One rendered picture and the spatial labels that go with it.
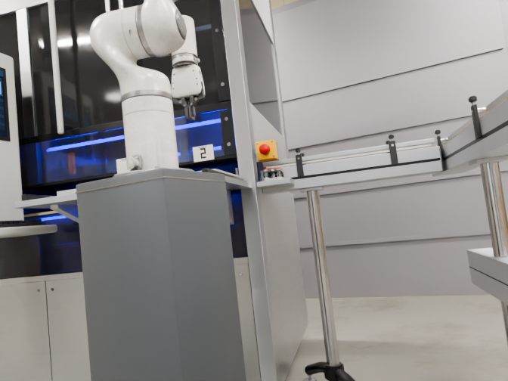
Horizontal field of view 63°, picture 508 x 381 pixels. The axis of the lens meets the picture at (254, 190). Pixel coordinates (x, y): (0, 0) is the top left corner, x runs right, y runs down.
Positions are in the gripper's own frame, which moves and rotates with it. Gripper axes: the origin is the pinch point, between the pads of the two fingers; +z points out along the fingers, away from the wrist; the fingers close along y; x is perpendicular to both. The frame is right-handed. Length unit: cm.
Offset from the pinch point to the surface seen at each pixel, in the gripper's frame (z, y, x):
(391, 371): 110, -55, -73
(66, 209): 26, 47, 2
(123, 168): 10, 42, -28
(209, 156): 9.9, 4.4, -27.8
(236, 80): -18.0, -9.8, -28.0
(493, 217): 44, -87, -11
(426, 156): 20, -76, -39
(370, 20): -121, -81, -230
